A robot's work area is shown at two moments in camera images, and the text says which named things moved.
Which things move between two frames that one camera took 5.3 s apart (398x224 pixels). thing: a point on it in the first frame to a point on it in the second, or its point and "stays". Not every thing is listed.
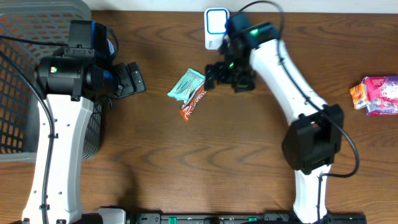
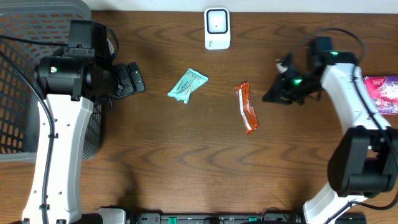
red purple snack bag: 382,94 stays
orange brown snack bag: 188,110 to 248,112
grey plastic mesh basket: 43,20 stays
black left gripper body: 125,80 stays
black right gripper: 222,73 to 285,86
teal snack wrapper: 187,86 stays
